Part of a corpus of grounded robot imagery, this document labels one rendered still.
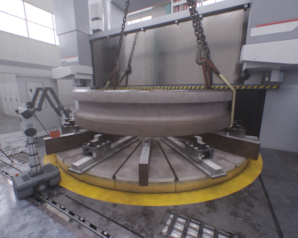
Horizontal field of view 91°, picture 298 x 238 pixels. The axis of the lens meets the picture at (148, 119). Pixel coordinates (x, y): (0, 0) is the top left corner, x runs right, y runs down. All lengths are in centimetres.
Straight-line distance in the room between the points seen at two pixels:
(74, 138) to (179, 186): 272
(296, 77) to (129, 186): 420
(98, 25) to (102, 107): 533
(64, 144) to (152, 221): 269
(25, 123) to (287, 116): 619
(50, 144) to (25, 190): 112
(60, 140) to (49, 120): 328
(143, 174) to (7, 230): 185
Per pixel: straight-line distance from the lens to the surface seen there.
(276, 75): 439
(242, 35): 561
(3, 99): 1434
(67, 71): 629
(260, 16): 418
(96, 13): 837
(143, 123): 285
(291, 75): 464
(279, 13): 422
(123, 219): 247
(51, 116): 727
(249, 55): 355
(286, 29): 415
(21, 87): 684
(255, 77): 451
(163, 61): 592
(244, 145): 383
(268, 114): 560
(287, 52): 364
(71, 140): 410
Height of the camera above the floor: 176
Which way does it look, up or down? 11 degrees down
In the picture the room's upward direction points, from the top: straight up
